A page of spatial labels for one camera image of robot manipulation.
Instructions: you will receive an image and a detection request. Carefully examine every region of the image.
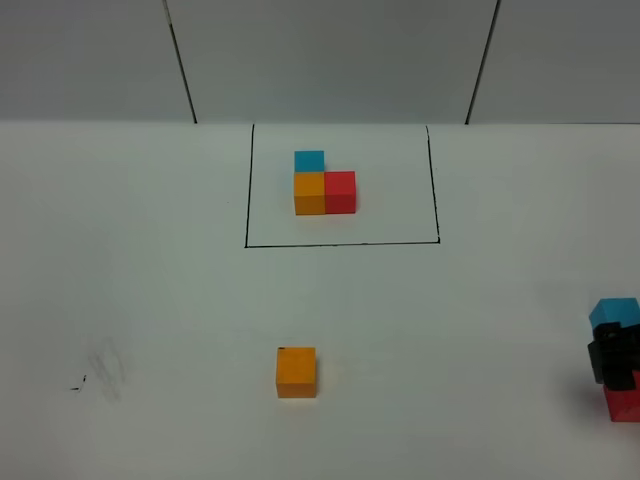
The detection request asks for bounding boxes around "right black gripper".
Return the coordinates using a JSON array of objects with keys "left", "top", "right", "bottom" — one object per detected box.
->
[{"left": 588, "top": 322, "right": 639, "bottom": 391}]

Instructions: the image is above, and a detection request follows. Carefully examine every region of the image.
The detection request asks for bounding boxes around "white template sheet black outline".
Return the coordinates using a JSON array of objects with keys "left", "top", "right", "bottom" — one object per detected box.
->
[{"left": 245, "top": 124, "right": 439, "bottom": 248}]

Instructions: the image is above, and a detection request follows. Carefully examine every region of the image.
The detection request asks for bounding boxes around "red template cube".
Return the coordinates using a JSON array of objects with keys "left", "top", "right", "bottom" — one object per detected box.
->
[{"left": 324, "top": 171, "right": 357, "bottom": 214}]

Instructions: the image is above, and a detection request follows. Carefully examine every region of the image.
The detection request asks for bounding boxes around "orange template cube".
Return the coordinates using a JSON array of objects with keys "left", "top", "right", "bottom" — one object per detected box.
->
[{"left": 294, "top": 172, "right": 326, "bottom": 216}]

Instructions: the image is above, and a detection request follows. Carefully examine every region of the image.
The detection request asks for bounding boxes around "blue template cube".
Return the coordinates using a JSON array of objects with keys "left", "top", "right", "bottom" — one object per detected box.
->
[{"left": 294, "top": 150, "right": 325, "bottom": 173}]

